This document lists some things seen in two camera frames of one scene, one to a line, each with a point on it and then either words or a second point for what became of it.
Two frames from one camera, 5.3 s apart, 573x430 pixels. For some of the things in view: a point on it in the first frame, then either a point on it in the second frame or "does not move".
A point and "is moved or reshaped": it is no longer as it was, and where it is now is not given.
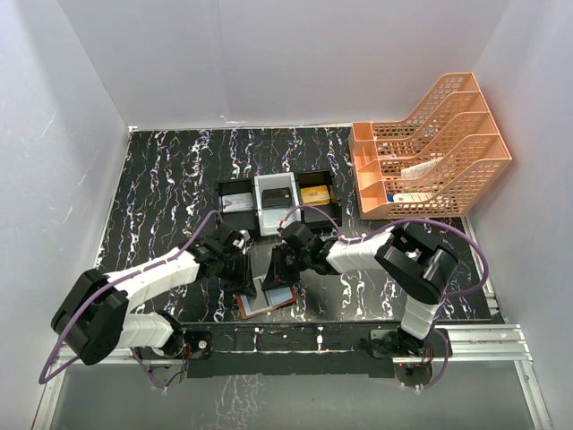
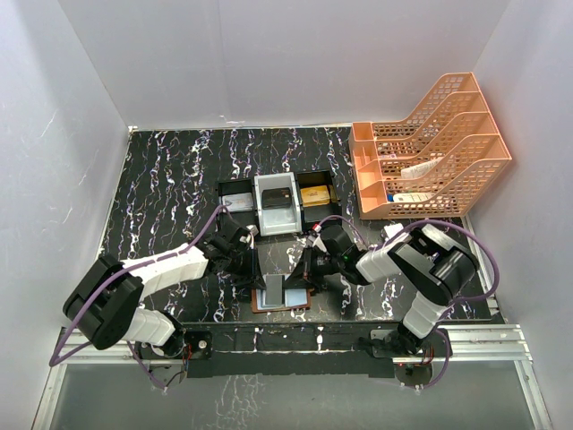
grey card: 260,302 is moved or reshaped
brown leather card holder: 265,300 is moved or reshaped
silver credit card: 237,202 does not move
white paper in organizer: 416,171 does not move
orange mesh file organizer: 442,159 does not move
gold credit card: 314,195 does not move
